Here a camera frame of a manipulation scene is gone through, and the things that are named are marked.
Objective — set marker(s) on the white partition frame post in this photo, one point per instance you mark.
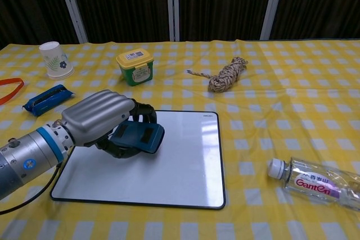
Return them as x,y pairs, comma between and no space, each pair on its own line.
71,5
270,5
173,5

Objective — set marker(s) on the white board with black frame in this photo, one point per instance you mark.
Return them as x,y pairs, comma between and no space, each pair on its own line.
182,164

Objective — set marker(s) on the green tub with yellow lid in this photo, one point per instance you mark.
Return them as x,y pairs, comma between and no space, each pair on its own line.
135,68

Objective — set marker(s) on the yellow checked tablecloth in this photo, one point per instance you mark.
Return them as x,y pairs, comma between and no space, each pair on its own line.
270,116

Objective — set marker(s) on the blue whiteboard eraser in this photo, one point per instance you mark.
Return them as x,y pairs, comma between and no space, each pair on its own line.
140,137

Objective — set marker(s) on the blue foil snack packet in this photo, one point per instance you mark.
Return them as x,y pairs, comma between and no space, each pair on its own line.
46,100

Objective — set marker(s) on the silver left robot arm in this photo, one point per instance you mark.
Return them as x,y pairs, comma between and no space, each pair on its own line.
28,161

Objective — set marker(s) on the clear Ganten water bottle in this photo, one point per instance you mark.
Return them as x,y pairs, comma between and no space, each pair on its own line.
315,182

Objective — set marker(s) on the stacked floral paper cups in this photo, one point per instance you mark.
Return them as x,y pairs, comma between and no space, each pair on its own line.
55,61

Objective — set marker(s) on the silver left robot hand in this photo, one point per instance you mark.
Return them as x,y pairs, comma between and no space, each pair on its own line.
95,116

